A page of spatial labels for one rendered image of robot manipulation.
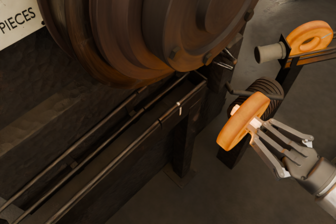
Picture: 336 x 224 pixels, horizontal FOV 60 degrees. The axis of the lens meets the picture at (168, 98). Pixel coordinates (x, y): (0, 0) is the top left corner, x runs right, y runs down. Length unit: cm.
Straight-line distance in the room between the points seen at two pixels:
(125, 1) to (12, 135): 40
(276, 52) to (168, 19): 70
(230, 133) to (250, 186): 92
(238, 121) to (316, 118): 124
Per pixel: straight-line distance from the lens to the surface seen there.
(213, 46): 56
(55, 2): 44
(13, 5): 53
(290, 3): 249
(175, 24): 42
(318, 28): 106
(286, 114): 178
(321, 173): 65
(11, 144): 67
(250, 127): 66
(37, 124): 68
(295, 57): 109
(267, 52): 104
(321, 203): 67
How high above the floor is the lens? 141
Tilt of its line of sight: 56 degrees down
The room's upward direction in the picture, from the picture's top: straight up
